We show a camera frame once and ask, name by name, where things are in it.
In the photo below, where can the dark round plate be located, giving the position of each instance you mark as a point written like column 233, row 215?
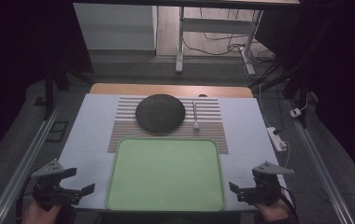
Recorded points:
column 160, row 113

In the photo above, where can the white power strip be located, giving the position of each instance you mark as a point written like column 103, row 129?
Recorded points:
column 276, row 140

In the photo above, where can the black plug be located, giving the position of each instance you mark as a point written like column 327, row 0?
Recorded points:
column 277, row 132

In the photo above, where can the aluminium rail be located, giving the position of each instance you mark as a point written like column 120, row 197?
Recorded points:
column 23, row 165
column 319, row 165

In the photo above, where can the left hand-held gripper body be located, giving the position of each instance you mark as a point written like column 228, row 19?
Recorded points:
column 49, row 193

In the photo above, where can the striped placemat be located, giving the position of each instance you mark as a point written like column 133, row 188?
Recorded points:
column 211, row 137

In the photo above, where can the person's right hand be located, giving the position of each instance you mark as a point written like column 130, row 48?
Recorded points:
column 273, row 211

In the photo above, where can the black stand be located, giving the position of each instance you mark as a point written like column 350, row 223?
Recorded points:
column 49, row 93
column 294, row 84

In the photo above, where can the silver fork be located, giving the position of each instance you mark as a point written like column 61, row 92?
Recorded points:
column 195, row 124

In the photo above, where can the white cabinet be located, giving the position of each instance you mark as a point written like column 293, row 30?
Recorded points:
column 113, row 26

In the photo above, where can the white table sheet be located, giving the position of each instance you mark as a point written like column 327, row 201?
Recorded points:
column 88, row 137

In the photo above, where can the black rectangular frame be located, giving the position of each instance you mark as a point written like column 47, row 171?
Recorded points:
column 57, row 131

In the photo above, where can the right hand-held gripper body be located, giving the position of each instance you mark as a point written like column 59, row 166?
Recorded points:
column 264, row 193

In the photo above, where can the person's left hand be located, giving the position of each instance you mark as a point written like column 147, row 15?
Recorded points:
column 38, row 214

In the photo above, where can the green tray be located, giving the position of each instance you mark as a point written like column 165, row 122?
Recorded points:
column 166, row 177

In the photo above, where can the small white adapter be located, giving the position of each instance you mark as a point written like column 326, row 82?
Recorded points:
column 295, row 112

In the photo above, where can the white desk frame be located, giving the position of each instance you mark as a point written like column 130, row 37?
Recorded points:
column 216, row 25

